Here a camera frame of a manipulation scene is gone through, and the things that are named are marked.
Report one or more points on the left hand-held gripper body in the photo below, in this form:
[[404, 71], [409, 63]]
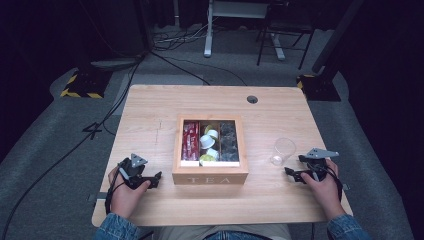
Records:
[[133, 171]]

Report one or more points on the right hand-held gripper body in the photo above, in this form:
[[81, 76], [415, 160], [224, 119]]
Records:
[[316, 163]]

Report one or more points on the wooden tea box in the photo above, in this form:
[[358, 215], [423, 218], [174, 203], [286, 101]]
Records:
[[210, 173]]

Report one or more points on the person's left hand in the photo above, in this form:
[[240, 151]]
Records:
[[125, 198]]

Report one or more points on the person's right hand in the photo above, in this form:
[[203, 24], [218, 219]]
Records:
[[325, 195]]

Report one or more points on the clear plastic cup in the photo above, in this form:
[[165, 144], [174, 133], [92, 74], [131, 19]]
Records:
[[283, 150]]

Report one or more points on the stack of red packets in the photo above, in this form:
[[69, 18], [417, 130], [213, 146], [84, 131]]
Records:
[[190, 141]]

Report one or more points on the green-lidded capsule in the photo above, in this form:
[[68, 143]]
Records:
[[206, 158], [208, 129]]

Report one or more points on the black tape floor mark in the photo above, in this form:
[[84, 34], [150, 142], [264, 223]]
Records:
[[91, 130]]

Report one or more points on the white capsule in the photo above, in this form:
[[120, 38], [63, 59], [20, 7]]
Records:
[[213, 153], [213, 134], [206, 142]]

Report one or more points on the hazard-striped black stand base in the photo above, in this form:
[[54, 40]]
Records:
[[320, 88], [86, 83]]

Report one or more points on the person's torso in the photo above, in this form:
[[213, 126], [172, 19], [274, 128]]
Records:
[[220, 232]]

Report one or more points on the grey table grommet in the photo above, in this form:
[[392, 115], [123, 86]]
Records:
[[252, 99]]

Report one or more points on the black chair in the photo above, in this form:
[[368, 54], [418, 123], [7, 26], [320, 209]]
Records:
[[286, 26]]

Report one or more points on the white desk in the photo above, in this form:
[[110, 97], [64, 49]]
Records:
[[240, 10]]

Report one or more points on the grey table bracket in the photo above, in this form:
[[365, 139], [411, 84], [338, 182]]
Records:
[[346, 187], [98, 196]]

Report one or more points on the black stand post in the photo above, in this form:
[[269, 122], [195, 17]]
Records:
[[336, 36]]

